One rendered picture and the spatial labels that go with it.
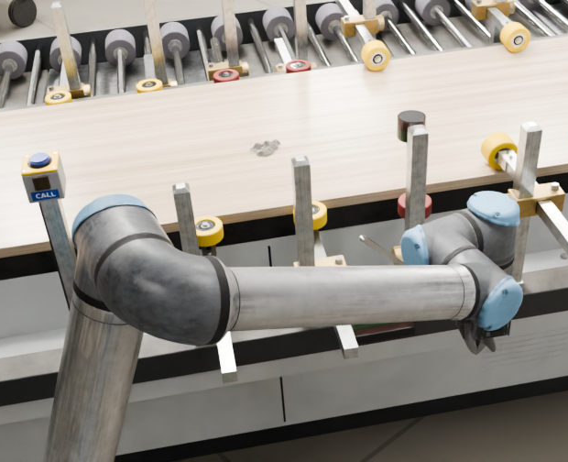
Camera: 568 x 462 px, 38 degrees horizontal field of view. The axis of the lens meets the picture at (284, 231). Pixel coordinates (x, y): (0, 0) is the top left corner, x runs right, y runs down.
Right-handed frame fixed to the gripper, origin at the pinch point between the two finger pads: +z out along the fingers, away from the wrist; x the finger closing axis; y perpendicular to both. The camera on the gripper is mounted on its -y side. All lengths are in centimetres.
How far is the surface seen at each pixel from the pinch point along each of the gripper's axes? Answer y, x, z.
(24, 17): -422, -143, 72
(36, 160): -28, -81, -41
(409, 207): -27.7, -5.9, -16.7
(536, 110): -76, 45, -8
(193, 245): -28, -53, -15
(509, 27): -115, 52, -16
